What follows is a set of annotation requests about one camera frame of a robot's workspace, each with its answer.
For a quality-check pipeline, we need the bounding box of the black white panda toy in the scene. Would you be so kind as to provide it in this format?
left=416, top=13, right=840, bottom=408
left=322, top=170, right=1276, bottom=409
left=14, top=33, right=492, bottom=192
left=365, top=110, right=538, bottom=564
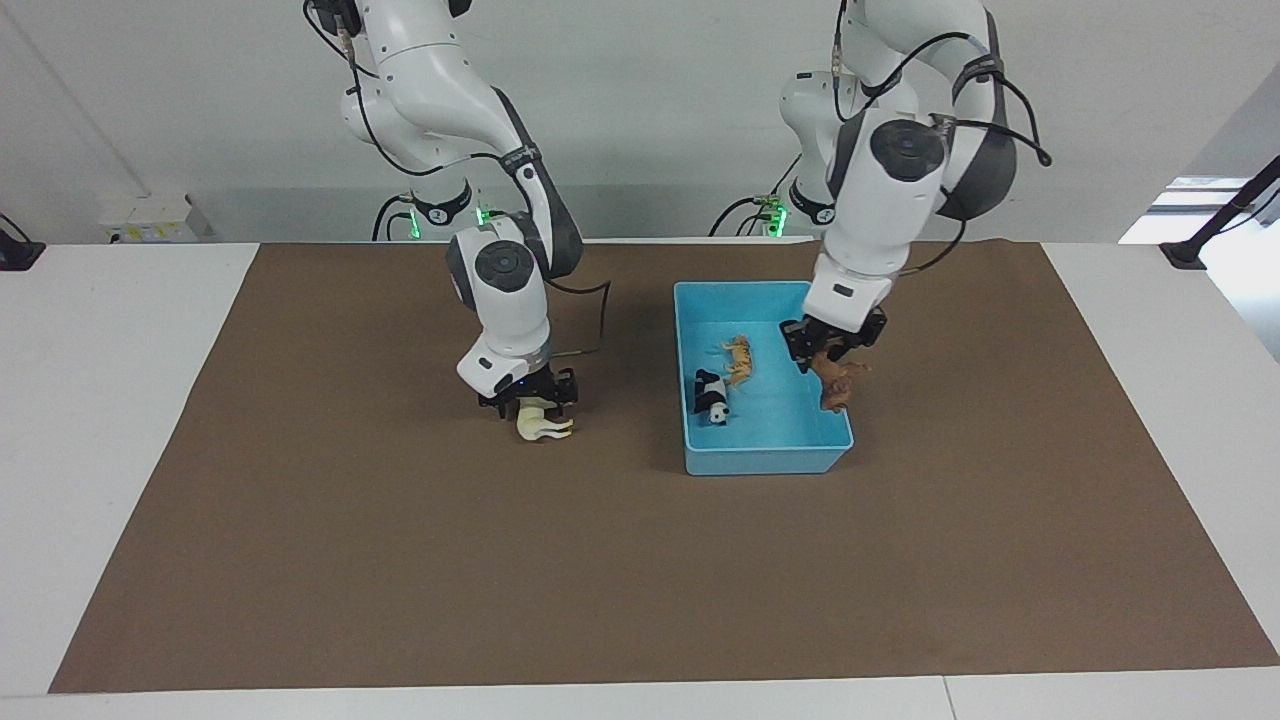
left=692, top=368, right=732, bottom=426

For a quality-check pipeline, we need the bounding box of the brown lion toy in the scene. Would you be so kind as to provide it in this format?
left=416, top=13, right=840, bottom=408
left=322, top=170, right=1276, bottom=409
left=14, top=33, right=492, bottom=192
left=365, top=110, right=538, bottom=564
left=807, top=350, right=874, bottom=414

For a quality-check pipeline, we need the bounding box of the cream white horse toy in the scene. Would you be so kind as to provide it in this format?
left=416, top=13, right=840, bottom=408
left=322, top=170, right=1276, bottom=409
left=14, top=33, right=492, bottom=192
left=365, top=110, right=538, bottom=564
left=514, top=397, right=576, bottom=443

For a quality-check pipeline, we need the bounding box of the black base cable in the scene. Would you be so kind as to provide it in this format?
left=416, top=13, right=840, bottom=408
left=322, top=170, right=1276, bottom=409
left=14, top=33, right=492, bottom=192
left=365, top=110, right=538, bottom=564
left=709, top=150, right=803, bottom=239

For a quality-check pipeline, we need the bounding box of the black camera stand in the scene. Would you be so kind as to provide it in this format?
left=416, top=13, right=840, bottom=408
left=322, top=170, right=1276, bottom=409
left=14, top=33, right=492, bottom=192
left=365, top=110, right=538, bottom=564
left=1159, top=154, right=1280, bottom=272

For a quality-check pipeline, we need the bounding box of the white wall socket box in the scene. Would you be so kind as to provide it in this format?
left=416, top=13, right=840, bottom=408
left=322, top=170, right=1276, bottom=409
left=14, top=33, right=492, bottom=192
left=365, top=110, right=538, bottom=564
left=97, top=194, right=197, bottom=245

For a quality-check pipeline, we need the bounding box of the brown table mat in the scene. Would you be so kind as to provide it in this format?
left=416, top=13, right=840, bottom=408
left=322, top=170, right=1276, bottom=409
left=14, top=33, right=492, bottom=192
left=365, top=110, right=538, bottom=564
left=48, top=240, right=1280, bottom=695

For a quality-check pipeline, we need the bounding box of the light blue storage box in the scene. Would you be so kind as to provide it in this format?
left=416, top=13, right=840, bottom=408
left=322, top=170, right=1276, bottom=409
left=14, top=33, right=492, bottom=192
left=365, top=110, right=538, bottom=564
left=673, top=280, right=856, bottom=477

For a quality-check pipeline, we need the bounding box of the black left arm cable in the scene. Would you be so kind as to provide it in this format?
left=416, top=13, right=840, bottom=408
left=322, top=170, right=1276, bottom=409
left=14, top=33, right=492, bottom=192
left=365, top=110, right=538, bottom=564
left=832, top=0, right=1054, bottom=278

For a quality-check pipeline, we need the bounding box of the orange striped tiger toy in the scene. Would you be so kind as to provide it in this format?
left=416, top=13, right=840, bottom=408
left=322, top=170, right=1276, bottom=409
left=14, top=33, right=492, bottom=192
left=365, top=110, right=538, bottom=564
left=721, top=336, right=759, bottom=390

